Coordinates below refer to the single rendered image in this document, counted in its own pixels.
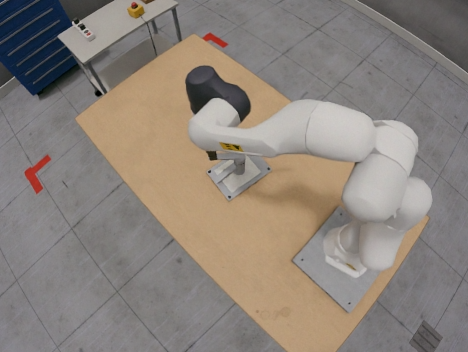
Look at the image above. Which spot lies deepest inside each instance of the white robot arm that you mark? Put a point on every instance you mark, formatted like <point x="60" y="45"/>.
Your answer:
<point x="376" y="187"/>

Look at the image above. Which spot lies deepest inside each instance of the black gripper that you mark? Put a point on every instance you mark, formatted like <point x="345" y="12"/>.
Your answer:
<point x="212" y="155"/>

